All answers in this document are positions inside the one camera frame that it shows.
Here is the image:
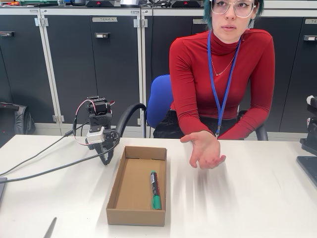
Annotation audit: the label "person's right forearm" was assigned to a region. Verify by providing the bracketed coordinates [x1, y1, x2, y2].
[176, 106, 215, 137]

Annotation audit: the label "thin gold necklace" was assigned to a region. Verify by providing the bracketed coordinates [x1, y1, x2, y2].
[210, 51, 237, 76]

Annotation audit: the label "woman in red sweater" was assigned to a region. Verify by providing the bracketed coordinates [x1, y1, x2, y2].
[153, 0, 275, 140]

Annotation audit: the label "person's left forearm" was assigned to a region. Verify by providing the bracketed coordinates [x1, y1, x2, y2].
[217, 106, 272, 141]

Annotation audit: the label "brown cardboard box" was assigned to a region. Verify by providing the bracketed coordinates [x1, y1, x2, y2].
[106, 145, 167, 227]

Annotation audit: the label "black camera usb cable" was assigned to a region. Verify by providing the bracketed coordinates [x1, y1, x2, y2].
[0, 116, 90, 176]

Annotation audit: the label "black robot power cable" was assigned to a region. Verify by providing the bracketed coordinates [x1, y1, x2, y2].
[0, 128, 121, 183]

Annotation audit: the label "blue office chair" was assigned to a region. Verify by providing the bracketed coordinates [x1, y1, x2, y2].
[115, 74, 269, 141]

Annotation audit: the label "dark grey tablet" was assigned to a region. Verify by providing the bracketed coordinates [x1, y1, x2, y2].
[296, 155, 317, 189]

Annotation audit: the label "blue lanyard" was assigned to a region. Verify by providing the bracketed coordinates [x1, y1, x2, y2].
[207, 31, 241, 138]

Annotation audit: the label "person's right hand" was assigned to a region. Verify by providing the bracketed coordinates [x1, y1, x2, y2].
[180, 130, 226, 170]

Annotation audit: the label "black backpack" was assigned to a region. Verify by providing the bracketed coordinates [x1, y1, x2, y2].
[0, 101, 36, 136]

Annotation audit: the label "green crate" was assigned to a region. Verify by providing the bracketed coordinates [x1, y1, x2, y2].
[18, 0, 60, 6]

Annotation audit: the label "black marker with green cap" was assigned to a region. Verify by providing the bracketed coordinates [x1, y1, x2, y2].
[149, 170, 161, 210]

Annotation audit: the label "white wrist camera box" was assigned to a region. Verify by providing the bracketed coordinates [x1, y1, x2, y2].
[86, 126, 106, 145]

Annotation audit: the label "gold rimmed glasses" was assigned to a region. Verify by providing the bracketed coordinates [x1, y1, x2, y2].
[210, 0, 256, 18]

